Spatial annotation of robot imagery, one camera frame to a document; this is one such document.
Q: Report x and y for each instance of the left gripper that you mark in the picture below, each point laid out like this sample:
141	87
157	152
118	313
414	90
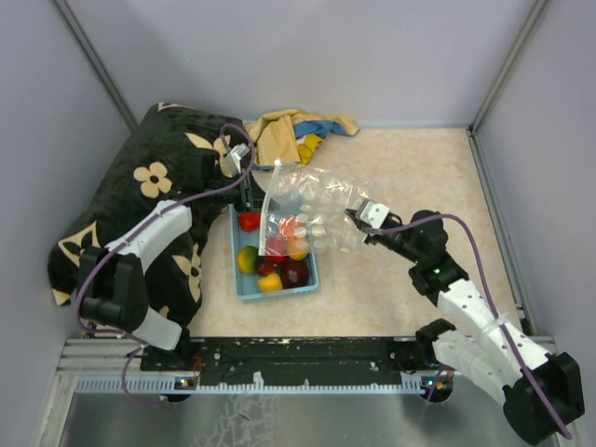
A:
246	195

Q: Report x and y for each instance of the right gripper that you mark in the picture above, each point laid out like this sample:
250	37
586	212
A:
359	224

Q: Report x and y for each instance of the clear zip top bag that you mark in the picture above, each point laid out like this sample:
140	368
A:
318	198

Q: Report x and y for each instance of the orange tangerine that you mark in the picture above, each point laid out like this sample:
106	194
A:
291	227

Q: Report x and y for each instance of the green yellow mango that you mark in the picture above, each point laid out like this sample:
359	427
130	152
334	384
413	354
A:
247	260

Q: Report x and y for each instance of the small orange mango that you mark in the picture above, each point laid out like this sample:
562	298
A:
297	248

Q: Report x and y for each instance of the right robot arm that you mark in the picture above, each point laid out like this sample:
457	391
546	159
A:
539	392

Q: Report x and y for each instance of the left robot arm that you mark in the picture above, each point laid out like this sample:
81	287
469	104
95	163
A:
112	288

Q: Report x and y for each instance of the red pear shaped fruit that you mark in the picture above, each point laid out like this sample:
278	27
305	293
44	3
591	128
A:
249	221

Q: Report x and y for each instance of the yellow blue crumpled cloth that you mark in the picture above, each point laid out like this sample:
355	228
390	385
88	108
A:
294	135

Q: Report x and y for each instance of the small dark red fruit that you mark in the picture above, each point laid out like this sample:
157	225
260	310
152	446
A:
265	266

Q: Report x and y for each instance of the dark red apple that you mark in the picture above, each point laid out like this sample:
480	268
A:
294	274

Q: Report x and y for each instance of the black floral pillow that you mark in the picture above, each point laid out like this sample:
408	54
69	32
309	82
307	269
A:
150	167

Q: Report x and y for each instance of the light blue plastic basket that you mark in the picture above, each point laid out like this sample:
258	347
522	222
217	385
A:
245	285

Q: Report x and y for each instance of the yellow peach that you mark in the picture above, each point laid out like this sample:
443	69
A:
270	283

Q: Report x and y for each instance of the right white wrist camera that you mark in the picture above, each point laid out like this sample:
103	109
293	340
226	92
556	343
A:
372	213

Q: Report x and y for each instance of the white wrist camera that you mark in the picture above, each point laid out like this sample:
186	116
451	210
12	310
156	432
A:
372	213
231	164

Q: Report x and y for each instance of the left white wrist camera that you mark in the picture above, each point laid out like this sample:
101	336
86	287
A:
231	164

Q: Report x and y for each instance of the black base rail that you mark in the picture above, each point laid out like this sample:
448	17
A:
309	365

